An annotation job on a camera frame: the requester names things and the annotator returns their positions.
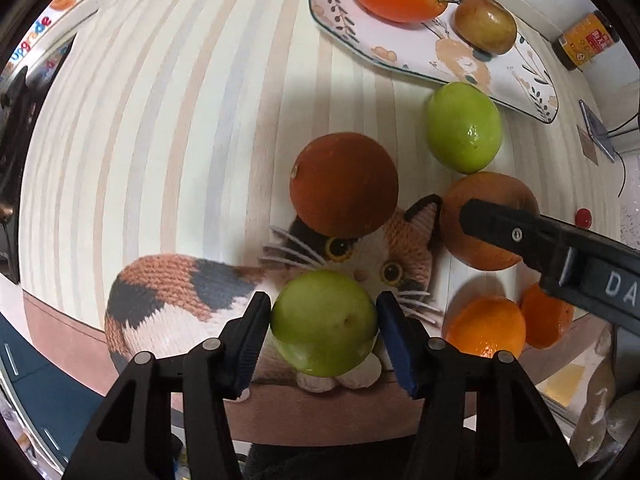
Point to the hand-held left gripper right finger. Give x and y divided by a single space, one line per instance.
395 335

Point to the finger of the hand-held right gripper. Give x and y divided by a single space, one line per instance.
505 232

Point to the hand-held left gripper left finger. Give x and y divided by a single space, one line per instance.
252 332

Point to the dark orange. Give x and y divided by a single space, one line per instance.
344 185
475 252

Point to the floral oval plate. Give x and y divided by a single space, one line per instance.
425 52

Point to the small red round object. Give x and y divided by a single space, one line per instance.
582 218

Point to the bright orange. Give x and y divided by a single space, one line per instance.
485 327
547 317

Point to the yellow paper note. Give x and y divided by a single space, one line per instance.
565 379

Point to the beige bag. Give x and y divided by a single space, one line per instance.
597 405

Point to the smartphone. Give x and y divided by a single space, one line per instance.
597 129

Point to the striped cat print tablecloth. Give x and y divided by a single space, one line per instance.
175 160

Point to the dark bottle yellow label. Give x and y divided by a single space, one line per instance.
585 40

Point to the brownish green apple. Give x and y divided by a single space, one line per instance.
485 24

